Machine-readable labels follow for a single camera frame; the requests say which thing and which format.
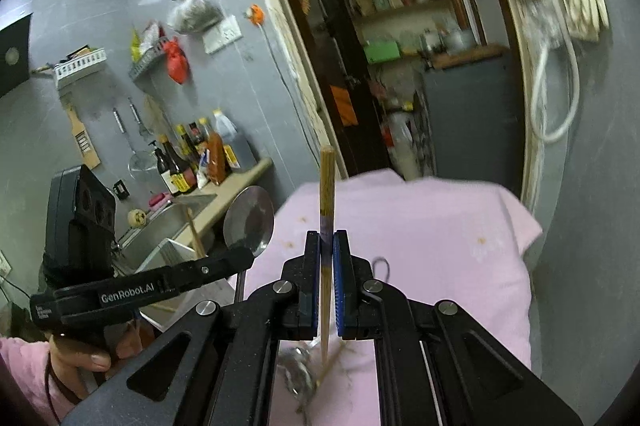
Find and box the white wall rack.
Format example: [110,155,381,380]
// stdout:
[53,48,106,90]

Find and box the large steel spoon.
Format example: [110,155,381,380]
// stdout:
[224,185,274,303]

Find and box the metal wire peeler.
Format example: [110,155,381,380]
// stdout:
[274,257,392,414]

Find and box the green box on shelf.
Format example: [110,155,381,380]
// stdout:
[363,41,401,64]

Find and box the large clear vinegar jug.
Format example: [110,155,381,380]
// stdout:
[213,109,257,172]

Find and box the yellow sponge ball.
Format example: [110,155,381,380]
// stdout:
[127,209,146,229]

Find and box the pink floral table cloth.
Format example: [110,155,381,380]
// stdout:
[245,170,542,425]

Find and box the person's left hand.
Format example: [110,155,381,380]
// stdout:
[49,321,154,399]

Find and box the white hose loop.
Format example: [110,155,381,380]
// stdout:
[529,4,582,144]

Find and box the dark soy sauce bottle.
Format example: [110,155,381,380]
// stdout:
[158,134,198,194]

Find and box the wooden hanging grater board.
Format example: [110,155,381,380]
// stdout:
[63,100,101,170]

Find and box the plain wooden chopstick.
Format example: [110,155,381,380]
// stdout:
[184,207,206,259]

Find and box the white perforated utensil holder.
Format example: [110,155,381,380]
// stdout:
[134,238,234,332]

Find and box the wooden chopstick with purple band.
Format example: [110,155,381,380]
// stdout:
[319,146,335,368]

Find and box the grey cabinet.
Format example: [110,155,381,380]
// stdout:
[421,54,525,195]

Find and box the clear bag of dried goods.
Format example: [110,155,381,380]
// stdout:
[167,0,224,34]

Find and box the hanging wire strainer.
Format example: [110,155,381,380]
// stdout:
[112,106,158,175]

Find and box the red plastic bag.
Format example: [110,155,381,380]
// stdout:
[163,38,190,84]

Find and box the orange-brown sauce bottle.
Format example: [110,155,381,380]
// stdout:
[207,131,227,185]

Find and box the steel kitchen sink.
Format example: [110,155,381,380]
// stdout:
[113,195,216,274]

